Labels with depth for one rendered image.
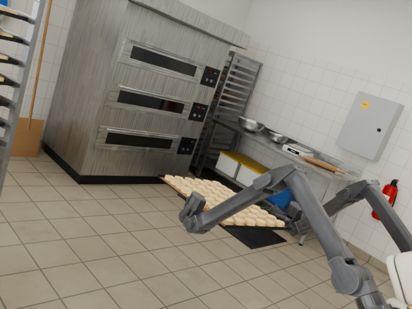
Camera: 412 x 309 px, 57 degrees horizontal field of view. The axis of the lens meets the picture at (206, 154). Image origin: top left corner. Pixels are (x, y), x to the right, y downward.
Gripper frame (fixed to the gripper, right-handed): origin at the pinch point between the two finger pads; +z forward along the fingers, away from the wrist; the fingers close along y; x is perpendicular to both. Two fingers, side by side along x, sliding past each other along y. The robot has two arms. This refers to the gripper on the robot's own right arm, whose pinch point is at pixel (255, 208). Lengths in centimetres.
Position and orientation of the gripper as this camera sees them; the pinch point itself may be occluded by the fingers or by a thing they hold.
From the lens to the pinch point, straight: 196.0
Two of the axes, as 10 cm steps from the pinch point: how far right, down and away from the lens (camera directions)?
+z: -9.4, -3.3, 1.3
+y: 3.1, -9.4, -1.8
